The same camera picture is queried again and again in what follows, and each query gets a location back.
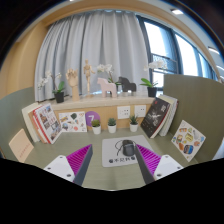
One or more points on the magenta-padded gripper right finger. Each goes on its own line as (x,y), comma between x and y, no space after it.
(150,160)

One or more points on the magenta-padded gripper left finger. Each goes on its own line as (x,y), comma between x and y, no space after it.
(78,159)

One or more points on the dark grey computer mouse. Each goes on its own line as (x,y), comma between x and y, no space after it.
(127,148)

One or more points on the white printed mouse pad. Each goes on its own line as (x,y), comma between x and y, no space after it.
(111,151)

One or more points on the small succulent in white pot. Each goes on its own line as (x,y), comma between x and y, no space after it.
(96,130)
(133,127)
(112,129)

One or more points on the white card with stickers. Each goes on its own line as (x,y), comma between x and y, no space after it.
(72,121)

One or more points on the colourful sticker card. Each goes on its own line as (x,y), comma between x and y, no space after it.
(187,140)

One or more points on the black cover book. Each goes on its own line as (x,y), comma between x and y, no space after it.
(154,117)

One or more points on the purple round number sign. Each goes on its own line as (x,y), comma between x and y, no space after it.
(91,116)

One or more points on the white book with red label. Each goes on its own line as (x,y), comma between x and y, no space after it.
(38,130)

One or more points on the white books stack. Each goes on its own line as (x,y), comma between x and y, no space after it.
(171,113)

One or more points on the tan book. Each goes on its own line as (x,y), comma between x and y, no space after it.
(33,125)

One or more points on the peach paper booklet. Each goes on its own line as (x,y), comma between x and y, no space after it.
(21,146)

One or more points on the white orchid in black pot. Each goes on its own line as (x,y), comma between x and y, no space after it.
(59,97)

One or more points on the large-leafed white orchid, black pot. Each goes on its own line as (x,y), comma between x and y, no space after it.
(152,92)

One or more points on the pink wooden horse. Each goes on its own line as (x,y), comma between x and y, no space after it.
(106,88)

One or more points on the wooden hand model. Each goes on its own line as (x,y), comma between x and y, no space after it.
(73,81)

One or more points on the dark grey wooden horse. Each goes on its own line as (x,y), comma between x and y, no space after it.
(128,85)

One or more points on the grey-green partition panel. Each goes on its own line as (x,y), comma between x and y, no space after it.
(200,100)
(13,110)

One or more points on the wooden artist mannequin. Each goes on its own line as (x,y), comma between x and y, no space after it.
(88,75)

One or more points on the white orchid behind horses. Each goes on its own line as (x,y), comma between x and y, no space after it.
(105,68)

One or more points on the black-framed window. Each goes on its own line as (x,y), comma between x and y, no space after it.
(186,53)

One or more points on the grey curtain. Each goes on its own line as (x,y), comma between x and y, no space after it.
(93,40)

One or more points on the ceiling lights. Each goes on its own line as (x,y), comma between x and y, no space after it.
(177,12)

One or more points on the white wall socket plate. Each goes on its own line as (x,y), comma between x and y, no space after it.
(123,112)
(140,111)

